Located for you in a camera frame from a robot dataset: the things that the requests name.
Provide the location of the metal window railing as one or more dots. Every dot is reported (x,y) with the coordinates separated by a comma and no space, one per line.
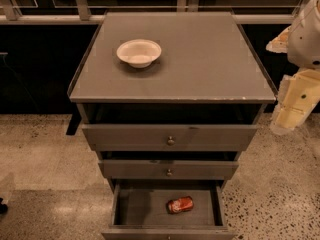
(91,11)

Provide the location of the white paper bowl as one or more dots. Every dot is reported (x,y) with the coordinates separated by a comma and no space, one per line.
(139,53)

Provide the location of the brass top drawer knob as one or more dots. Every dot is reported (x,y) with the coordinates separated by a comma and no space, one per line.
(170,141)

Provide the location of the grey top drawer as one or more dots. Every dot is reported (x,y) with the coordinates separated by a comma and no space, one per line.
(135,137)

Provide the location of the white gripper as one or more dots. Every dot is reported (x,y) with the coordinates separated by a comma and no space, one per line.
(304,44)

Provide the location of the brass drawer knob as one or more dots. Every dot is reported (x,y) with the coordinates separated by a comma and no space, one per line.
(169,173)
(170,141)

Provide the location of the grey drawer cabinet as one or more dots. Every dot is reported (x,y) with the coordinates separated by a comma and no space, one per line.
(207,74)

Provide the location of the grey bottom drawer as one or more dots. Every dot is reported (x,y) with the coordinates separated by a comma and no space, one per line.
(139,211)

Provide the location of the grey middle drawer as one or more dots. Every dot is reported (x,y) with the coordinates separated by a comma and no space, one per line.
(156,169)

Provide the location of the brass middle drawer knob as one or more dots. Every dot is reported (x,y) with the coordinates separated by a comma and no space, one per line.
(169,173)

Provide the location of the black shoe tip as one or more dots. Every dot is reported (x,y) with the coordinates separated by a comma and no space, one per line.
(3,207)

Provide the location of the grey drawer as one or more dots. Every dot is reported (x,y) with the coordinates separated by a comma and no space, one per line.
(139,211)
(156,169)
(135,137)

